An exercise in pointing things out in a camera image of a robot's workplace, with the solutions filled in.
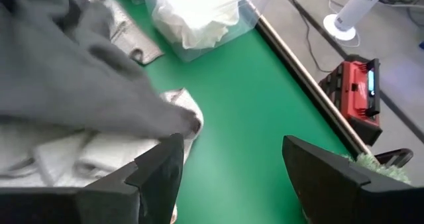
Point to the clear plastic bin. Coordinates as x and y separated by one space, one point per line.
258 5

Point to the white towel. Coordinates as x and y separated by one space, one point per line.
195 18

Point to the light grey waffle towel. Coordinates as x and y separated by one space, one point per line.
99 157
132 41

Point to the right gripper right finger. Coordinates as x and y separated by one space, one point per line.
324 187

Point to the metal table edge rail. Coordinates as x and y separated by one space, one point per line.
311 85

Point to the green table mat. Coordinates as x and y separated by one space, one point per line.
248 101

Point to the dark grey towel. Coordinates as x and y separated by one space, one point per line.
66 78

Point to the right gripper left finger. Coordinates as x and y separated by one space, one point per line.
152 184

